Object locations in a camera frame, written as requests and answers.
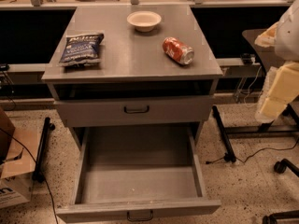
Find blue chip bag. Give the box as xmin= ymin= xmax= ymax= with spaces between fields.
xmin=59 ymin=33 xmax=105 ymax=67

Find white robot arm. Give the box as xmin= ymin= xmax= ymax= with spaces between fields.
xmin=254 ymin=4 xmax=299 ymax=123

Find grey drawer cabinet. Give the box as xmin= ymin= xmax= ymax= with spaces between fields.
xmin=42 ymin=5 xmax=222 ymax=145

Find closed grey upper drawer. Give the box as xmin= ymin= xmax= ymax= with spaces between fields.
xmin=55 ymin=95 xmax=213 ymax=127

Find open grey lower drawer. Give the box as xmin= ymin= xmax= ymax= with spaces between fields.
xmin=57 ymin=124 xmax=221 ymax=223

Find red soda can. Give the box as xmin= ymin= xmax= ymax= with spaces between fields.
xmin=163 ymin=37 xmax=194 ymax=65

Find white paper bowl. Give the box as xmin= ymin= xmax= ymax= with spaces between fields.
xmin=127 ymin=11 xmax=162 ymax=33

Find black stand foot right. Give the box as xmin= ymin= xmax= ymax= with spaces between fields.
xmin=212 ymin=105 xmax=236 ymax=162

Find black stand foot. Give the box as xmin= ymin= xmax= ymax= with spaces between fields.
xmin=32 ymin=117 xmax=55 ymax=183
xmin=212 ymin=105 xmax=236 ymax=162

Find dark office chair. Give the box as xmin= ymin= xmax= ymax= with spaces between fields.
xmin=224 ymin=28 xmax=299 ymax=224

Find black stand foot left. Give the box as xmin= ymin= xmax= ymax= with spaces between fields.
xmin=32 ymin=117 xmax=55 ymax=183

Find cardboard box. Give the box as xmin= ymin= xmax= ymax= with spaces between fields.
xmin=0 ymin=109 xmax=39 ymax=208

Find black floor cable right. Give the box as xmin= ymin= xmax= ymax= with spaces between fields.
xmin=205 ymin=137 xmax=299 ymax=165

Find black floor cable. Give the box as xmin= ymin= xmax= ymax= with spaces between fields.
xmin=0 ymin=127 xmax=60 ymax=224
xmin=205 ymin=137 xmax=299 ymax=165

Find black floor cable left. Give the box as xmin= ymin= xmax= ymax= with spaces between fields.
xmin=0 ymin=127 xmax=60 ymax=224

